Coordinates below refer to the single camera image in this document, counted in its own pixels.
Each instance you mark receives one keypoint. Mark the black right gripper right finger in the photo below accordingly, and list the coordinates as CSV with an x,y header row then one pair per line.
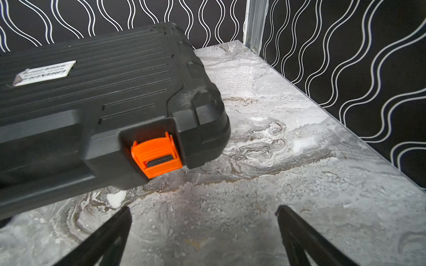
x,y
302,241

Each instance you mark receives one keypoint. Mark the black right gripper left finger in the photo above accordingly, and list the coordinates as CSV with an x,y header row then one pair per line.
x,y
105,246

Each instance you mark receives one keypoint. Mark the black plastic tool case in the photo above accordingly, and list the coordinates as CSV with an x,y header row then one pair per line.
x,y
112,110

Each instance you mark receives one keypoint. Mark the aluminium frame post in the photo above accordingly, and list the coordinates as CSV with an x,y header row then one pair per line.
x,y
253,28

